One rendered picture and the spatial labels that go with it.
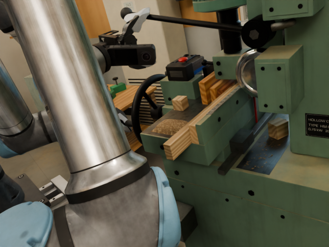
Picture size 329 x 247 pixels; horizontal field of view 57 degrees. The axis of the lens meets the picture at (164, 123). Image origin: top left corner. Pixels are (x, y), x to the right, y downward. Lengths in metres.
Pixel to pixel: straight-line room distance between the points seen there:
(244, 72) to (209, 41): 1.74
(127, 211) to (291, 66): 0.42
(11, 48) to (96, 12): 1.10
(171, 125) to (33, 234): 0.51
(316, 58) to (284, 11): 0.14
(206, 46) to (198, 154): 1.82
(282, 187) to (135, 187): 0.46
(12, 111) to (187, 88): 0.54
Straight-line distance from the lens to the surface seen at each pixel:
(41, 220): 0.39
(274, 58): 0.64
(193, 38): 2.54
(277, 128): 0.88
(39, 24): 0.41
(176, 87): 1.00
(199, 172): 0.87
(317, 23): 0.69
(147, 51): 0.73
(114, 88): 2.42
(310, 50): 0.71
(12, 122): 0.65
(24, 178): 1.03
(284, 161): 0.81
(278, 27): 0.67
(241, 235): 0.96
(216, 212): 0.94
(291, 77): 0.65
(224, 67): 0.89
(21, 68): 3.78
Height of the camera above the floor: 1.27
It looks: 26 degrees down
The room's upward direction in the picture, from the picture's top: 14 degrees counter-clockwise
